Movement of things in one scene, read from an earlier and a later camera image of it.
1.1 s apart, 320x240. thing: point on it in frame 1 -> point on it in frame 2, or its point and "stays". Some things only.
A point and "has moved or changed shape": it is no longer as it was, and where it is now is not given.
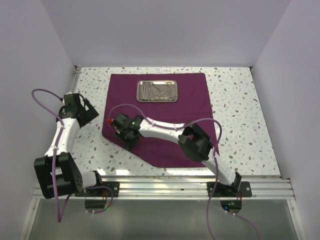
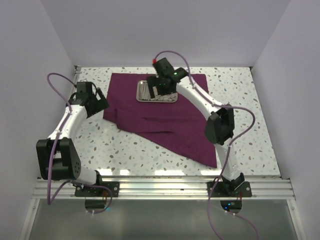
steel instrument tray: [157, 91] stays
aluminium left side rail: [74, 78] stays
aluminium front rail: [182, 187] stays
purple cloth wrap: [191, 105] has moved or changed shape
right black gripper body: [128, 141] -> [163, 90]
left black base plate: [104, 189] stays
